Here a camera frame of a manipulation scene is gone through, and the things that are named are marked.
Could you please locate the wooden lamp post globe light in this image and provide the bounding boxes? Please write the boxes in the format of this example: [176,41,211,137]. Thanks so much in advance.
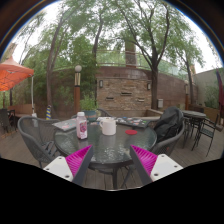
[184,79,190,111]
[73,64,83,116]

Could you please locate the green potted plant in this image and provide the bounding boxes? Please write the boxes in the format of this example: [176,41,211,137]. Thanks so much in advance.
[79,94,99,123]

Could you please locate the pink juice bottle white cap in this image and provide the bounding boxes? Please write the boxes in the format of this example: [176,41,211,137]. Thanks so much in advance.
[75,111,89,140]

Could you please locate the dark metal patio chair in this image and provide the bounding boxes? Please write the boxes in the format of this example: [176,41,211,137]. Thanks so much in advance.
[191,114,221,158]

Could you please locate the white ceramic mug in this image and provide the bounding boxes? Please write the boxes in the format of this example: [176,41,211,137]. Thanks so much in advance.
[98,116,117,136]

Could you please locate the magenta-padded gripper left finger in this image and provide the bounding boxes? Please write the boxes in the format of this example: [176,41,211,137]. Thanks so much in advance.
[43,144,95,187]

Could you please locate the orange canopy tent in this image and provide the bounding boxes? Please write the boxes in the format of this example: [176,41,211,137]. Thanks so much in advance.
[0,55,35,93]

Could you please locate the blue yellow striped cone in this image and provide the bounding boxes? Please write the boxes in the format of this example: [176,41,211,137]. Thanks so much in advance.
[45,104,53,121]

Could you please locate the grey wicker chair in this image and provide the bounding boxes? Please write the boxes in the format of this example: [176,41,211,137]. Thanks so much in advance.
[96,108,113,118]
[146,119,186,158]
[17,115,64,168]

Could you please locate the silver laptop with stickers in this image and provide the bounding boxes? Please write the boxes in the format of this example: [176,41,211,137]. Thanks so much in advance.
[52,118,78,132]

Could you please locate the closed red umbrella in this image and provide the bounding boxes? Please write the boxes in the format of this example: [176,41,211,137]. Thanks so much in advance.
[215,69,224,118]

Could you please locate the round dark patio table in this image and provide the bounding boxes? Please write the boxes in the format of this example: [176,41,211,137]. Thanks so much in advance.
[181,110,208,148]

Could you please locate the black backpack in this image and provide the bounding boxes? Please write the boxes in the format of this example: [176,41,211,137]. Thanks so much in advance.
[153,106,185,143]

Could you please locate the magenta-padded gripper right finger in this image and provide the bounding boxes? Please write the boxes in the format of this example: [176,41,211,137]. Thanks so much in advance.
[129,144,184,186]

